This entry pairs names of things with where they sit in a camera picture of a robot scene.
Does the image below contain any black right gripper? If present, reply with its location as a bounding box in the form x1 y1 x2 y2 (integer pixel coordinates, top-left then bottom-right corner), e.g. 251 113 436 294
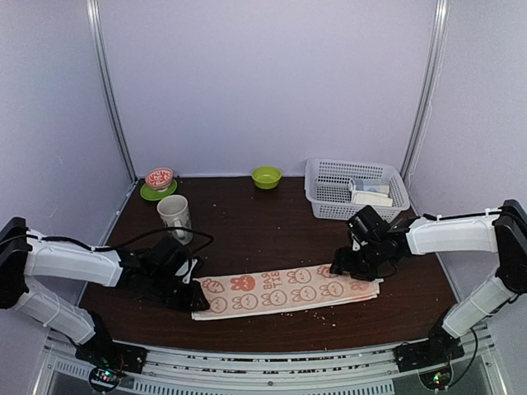
330 239 385 281

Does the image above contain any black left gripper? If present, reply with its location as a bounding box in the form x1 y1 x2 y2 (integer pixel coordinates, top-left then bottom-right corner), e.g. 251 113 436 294
148 269 209 311

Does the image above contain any orange patterned towel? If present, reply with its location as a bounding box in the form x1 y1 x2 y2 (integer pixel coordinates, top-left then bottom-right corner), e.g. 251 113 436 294
192 264 381 321

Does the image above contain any white towel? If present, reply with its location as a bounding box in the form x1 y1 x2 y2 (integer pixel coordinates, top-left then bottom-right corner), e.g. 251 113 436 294
351 191 393 207

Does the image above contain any white plastic basket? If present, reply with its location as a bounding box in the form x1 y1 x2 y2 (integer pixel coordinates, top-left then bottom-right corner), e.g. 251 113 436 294
305 159 410 221

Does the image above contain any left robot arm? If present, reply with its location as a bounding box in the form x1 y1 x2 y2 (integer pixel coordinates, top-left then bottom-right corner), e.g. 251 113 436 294
1 217 210 374

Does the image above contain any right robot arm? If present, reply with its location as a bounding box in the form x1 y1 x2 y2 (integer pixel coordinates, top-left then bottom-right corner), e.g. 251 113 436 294
329 200 526 372

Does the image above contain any rolled grey blue towel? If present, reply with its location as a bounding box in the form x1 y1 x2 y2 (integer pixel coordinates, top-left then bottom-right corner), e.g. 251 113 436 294
348 178 390 195

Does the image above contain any white ceramic mug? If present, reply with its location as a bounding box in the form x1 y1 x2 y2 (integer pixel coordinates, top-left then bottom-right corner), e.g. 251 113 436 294
156 195 193 245

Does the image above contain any green saucer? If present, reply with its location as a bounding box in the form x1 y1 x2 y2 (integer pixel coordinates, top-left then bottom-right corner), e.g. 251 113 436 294
140 179 178 202

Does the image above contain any red patterned bowl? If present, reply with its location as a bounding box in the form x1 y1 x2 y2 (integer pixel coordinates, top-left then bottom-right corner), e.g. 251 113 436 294
145 168 174 192

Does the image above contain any green bowl behind towel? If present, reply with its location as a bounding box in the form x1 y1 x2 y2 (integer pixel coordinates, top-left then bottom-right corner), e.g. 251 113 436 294
251 166 282 190

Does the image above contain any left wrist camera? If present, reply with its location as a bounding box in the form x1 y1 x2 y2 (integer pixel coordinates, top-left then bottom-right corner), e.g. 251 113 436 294
175 258 203 284

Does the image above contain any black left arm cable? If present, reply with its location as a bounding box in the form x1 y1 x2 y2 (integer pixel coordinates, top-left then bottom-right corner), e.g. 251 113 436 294
24 229 215 264

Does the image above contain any right aluminium frame post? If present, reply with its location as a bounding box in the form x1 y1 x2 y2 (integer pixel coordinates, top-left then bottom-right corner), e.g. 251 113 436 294
400 0 450 186

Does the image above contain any aluminium frame post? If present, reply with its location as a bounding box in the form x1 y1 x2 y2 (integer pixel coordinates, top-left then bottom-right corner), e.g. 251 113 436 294
86 0 138 183
400 0 450 186

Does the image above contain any left aluminium frame post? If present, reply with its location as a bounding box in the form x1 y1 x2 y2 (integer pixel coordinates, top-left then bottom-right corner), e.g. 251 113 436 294
86 0 138 183

